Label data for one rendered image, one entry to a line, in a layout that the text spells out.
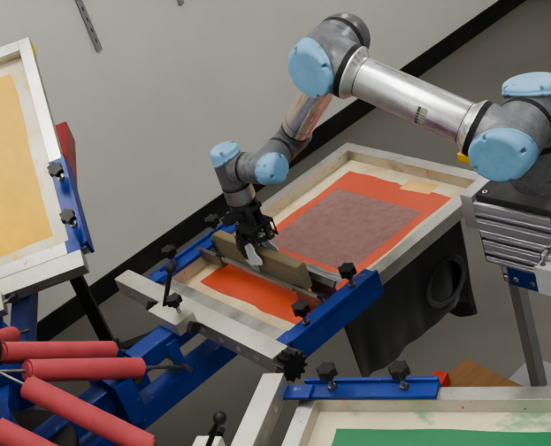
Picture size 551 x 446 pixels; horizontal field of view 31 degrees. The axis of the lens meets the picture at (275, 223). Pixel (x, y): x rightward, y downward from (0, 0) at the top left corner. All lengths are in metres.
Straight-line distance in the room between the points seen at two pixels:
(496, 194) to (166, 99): 2.81
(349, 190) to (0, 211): 1.01
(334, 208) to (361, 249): 0.26
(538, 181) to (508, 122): 0.21
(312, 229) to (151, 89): 2.05
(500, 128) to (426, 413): 0.61
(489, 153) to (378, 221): 0.86
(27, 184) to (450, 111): 1.42
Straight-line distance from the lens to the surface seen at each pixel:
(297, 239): 2.76
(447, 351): 3.73
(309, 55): 2.00
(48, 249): 2.78
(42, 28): 4.38
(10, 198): 2.94
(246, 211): 2.43
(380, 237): 2.65
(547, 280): 2.05
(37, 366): 2.20
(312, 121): 2.33
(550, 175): 2.09
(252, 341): 2.29
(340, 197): 2.89
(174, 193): 4.84
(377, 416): 2.12
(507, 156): 1.91
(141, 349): 2.42
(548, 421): 2.02
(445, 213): 2.61
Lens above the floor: 2.37
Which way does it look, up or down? 29 degrees down
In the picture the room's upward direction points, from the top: 20 degrees counter-clockwise
